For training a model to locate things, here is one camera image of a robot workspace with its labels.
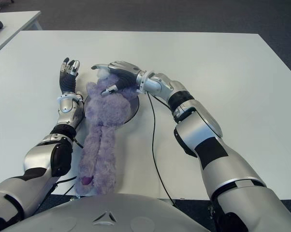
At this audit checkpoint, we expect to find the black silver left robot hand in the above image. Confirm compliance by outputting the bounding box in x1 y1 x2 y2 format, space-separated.
58 57 80 95

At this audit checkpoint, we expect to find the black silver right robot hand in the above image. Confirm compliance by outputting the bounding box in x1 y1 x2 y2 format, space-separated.
90 60 143 97

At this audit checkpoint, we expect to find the purple plush bunny doll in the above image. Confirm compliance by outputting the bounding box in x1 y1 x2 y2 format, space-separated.
75 70 139 196

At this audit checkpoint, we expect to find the white plate with black rim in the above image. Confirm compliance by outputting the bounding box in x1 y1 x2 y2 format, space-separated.
83 93 140 124

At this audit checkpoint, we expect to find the white side table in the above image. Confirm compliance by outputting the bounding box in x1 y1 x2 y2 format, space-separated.
0 11 43 58

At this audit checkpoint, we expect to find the grey robot torso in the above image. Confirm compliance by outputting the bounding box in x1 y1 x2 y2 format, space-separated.
0 192 210 232

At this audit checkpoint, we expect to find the white table leg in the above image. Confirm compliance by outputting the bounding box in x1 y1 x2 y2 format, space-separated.
160 198 177 206

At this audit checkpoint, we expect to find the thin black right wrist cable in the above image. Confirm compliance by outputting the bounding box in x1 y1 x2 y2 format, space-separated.
146 92 178 206

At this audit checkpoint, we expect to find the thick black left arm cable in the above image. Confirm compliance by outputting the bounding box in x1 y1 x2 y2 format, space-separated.
52 136 84 188

